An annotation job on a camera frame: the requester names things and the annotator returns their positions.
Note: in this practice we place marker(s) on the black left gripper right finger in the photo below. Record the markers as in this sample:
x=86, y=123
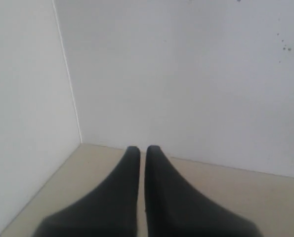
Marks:
x=174, y=208

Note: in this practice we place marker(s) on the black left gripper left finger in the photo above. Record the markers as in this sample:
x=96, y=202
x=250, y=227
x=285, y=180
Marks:
x=110, y=210

